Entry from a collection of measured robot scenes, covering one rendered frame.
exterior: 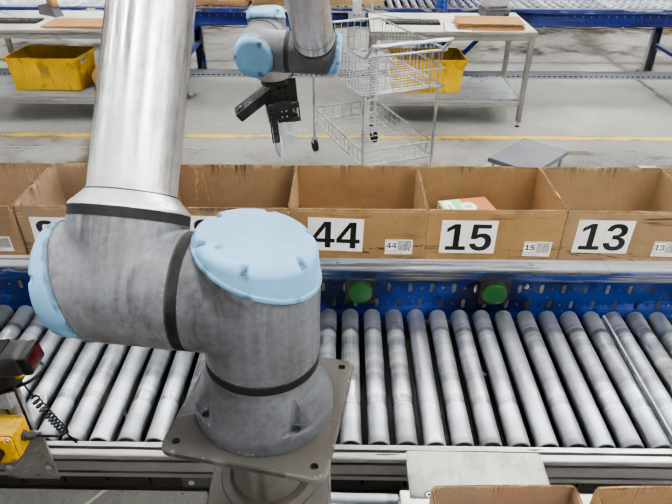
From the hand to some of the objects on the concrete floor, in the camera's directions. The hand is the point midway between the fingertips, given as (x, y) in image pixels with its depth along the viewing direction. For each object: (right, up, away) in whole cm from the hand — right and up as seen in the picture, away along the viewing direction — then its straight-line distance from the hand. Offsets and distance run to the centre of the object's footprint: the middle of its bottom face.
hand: (276, 148), depth 162 cm
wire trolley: (+41, +31, +272) cm, 277 cm away
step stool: (+137, -11, +208) cm, 250 cm away
